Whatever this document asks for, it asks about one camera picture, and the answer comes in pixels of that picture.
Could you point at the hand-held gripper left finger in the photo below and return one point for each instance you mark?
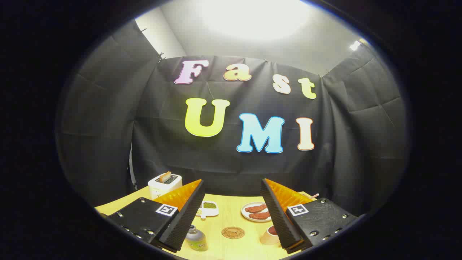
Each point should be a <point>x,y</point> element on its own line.
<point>180,224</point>

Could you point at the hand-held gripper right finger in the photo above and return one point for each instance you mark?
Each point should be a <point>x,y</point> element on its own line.
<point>279,220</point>

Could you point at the small white divided dish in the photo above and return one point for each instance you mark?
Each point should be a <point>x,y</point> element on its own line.
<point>209,211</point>

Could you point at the red meat strip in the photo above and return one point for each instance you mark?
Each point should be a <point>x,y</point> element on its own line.
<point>260,216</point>
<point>255,208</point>

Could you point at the white oval plate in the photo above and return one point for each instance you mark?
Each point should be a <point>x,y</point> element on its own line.
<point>245,213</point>

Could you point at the toast slice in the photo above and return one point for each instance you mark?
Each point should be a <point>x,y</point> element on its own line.
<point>165,176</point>

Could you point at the round cork coaster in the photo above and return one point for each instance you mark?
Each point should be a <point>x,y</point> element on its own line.
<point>233,233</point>

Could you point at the wooden table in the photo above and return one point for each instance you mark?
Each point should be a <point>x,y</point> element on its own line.
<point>229,213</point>

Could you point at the white toaster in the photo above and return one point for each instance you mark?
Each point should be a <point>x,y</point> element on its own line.
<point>158,187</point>

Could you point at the silver green juice bottle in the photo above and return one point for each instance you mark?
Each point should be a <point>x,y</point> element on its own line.
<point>196,240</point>

